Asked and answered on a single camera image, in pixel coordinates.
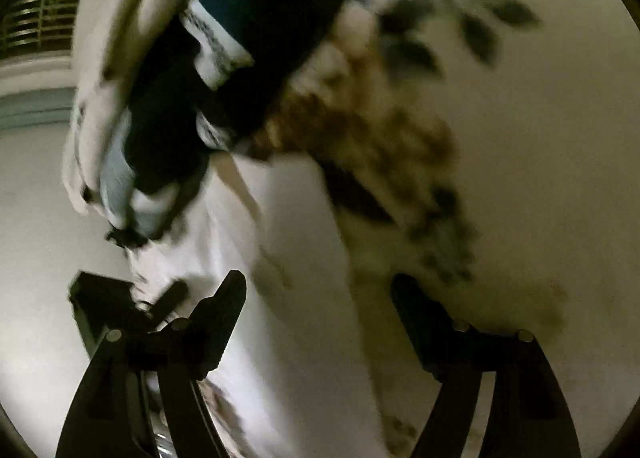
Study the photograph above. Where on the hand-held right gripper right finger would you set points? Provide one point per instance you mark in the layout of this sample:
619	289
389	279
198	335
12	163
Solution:
420	318

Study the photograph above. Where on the dark navy garment white band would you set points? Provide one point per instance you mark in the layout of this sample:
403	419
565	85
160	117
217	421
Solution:
270	28

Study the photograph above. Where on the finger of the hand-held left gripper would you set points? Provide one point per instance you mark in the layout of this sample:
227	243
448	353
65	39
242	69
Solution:
171	299
102	300

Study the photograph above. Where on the white floral bed sheet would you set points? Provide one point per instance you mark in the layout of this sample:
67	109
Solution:
525	148

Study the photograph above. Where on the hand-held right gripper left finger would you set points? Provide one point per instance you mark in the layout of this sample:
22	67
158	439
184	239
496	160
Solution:
220	323

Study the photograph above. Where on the cream white padded garment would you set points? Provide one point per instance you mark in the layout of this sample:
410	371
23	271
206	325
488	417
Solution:
130	28

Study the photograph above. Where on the white cloth garment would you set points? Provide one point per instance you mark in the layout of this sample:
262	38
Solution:
260	298

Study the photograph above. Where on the light blue cloth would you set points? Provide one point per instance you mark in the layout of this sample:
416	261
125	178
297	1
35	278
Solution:
117	183

